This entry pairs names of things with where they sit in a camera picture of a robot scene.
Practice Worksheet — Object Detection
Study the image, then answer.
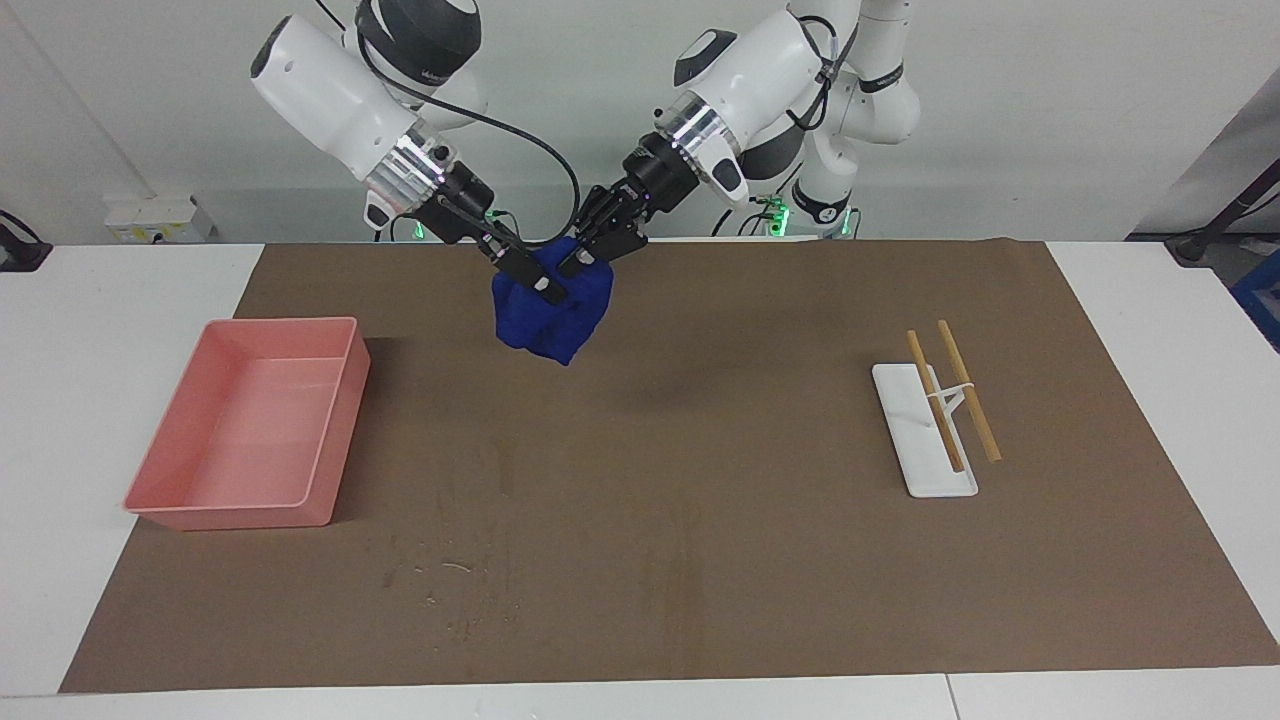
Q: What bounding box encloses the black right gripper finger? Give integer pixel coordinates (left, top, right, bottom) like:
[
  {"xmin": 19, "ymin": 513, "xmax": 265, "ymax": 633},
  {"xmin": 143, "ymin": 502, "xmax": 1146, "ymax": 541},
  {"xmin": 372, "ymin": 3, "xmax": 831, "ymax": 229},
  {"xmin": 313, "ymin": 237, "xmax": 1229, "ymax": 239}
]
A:
[
  {"xmin": 480, "ymin": 225, "xmax": 546, "ymax": 263},
  {"xmin": 497, "ymin": 248, "xmax": 568, "ymax": 306}
]

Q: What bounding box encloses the dark blue towel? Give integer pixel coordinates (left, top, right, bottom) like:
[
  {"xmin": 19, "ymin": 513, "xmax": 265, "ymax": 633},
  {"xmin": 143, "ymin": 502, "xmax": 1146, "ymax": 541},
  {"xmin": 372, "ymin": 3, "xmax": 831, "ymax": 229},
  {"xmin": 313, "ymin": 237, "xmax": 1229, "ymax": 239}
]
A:
[{"xmin": 491, "ymin": 236, "xmax": 614, "ymax": 367}]

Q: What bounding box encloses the brown table mat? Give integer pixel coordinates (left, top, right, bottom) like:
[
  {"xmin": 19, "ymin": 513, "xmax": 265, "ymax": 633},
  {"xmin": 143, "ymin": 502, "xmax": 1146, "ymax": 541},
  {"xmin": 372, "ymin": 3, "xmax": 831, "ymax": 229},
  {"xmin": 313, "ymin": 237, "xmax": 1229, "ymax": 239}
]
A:
[{"xmin": 58, "ymin": 238, "xmax": 1280, "ymax": 694}]

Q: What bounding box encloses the pink plastic bin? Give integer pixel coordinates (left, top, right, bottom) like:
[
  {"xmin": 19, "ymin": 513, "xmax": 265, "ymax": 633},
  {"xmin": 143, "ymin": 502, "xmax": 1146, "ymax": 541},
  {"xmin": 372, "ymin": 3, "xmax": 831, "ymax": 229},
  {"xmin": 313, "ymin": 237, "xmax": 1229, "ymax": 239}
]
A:
[{"xmin": 123, "ymin": 317, "xmax": 371, "ymax": 531}]

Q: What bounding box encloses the white power strip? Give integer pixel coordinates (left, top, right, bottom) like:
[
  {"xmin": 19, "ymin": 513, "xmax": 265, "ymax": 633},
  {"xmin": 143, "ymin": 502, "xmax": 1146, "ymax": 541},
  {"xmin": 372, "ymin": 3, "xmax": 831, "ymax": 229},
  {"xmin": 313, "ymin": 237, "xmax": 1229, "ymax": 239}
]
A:
[{"xmin": 105, "ymin": 195, "xmax": 216, "ymax": 244}]

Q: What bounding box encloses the white rack with wooden rods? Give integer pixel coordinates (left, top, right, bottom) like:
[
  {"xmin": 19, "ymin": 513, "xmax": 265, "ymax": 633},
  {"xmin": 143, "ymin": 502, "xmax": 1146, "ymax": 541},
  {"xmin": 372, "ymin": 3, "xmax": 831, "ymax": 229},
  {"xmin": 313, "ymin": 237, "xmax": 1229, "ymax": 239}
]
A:
[{"xmin": 872, "ymin": 320, "xmax": 1004, "ymax": 499}]

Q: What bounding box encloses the black stand leg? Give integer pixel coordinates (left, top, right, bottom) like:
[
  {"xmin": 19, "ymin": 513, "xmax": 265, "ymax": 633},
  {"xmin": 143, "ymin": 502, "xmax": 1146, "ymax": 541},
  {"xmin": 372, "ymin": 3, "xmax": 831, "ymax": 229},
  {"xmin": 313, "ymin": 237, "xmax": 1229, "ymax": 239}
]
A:
[{"xmin": 1165, "ymin": 160, "xmax": 1280, "ymax": 266}]

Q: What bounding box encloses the blue crate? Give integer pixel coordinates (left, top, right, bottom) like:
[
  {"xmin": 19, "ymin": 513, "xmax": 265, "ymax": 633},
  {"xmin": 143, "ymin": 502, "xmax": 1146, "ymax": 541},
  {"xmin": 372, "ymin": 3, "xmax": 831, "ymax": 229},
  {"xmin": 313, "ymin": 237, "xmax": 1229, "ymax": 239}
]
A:
[{"xmin": 1232, "ymin": 250, "xmax": 1280, "ymax": 353}]

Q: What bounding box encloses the black left arm base cable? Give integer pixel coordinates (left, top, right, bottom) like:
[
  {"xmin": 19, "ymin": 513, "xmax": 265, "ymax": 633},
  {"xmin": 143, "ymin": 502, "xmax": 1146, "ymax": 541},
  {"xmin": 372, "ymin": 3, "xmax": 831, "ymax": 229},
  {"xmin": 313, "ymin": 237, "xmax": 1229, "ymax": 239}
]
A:
[{"xmin": 712, "ymin": 178, "xmax": 807, "ymax": 238}]

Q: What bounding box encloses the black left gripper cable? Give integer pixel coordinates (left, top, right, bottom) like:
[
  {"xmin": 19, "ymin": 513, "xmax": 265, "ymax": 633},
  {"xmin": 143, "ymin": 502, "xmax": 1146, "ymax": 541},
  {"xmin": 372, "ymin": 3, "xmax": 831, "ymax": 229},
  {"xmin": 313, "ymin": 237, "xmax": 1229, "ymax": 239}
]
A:
[{"xmin": 785, "ymin": 15, "xmax": 841, "ymax": 131}]

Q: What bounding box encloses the black clamp with cable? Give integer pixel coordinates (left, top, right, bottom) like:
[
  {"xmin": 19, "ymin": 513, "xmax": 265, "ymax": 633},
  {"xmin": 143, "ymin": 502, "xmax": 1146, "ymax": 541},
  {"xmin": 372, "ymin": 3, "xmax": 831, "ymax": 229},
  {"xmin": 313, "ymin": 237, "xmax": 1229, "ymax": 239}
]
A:
[{"xmin": 0, "ymin": 210, "xmax": 53, "ymax": 273}]

